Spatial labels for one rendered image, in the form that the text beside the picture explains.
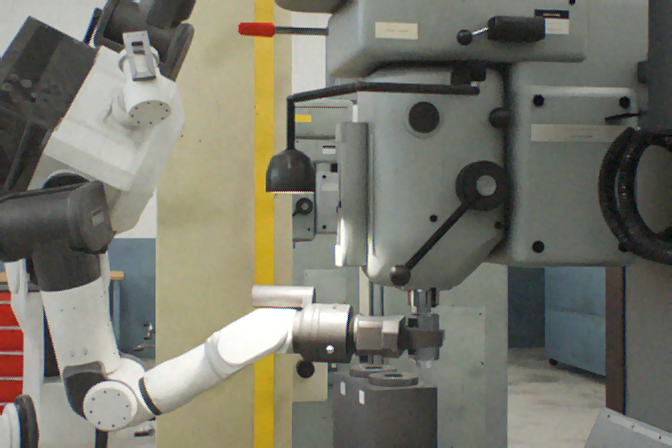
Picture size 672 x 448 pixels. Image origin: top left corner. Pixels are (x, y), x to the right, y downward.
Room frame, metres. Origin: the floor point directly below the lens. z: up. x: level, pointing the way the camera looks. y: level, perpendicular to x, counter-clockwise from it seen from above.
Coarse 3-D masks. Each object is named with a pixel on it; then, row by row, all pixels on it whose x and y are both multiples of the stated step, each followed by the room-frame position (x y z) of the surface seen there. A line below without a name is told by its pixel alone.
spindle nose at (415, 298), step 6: (408, 294) 1.52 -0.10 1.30; (414, 294) 1.51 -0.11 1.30; (420, 294) 1.51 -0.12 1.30; (426, 294) 1.51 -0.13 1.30; (438, 294) 1.52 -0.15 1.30; (408, 300) 1.52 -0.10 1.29; (414, 300) 1.51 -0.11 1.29; (420, 300) 1.51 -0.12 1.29; (426, 300) 1.51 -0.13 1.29; (438, 300) 1.52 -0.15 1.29; (414, 306) 1.51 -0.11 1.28; (420, 306) 1.51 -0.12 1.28; (426, 306) 1.51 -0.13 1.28
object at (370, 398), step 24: (336, 384) 1.95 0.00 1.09; (360, 384) 1.83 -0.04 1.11; (384, 384) 1.80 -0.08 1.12; (408, 384) 1.80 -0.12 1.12; (336, 408) 1.95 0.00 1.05; (360, 408) 1.83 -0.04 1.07; (384, 408) 1.77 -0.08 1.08; (408, 408) 1.78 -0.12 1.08; (432, 408) 1.80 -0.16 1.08; (336, 432) 1.95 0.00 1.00; (360, 432) 1.83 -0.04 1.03; (384, 432) 1.77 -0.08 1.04; (408, 432) 1.78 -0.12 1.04; (432, 432) 1.80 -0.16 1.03
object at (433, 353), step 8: (408, 320) 1.53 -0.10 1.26; (416, 320) 1.51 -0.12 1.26; (432, 320) 1.51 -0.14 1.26; (416, 328) 1.51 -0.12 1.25; (424, 328) 1.51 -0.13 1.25; (432, 328) 1.51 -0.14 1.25; (408, 352) 1.53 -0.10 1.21; (416, 352) 1.51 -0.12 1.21; (424, 352) 1.51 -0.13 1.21; (432, 352) 1.51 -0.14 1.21; (424, 360) 1.51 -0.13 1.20
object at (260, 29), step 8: (240, 24) 1.57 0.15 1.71; (248, 24) 1.57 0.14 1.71; (256, 24) 1.57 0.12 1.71; (264, 24) 1.57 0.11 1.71; (272, 24) 1.57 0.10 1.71; (240, 32) 1.57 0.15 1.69; (248, 32) 1.57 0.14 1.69; (256, 32) 1.57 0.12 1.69; (264, 32) 1.57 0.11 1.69; (272, 32) 1.57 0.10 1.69; (280, 32) 1.58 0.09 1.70; (288, 32) 1.58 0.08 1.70; (296, 32) 1.59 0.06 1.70; (304, 32) 1.59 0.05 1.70; (312, 32) 1.59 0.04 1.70; (320, 32) 1.59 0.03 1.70; (328, 32) 1.60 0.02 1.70
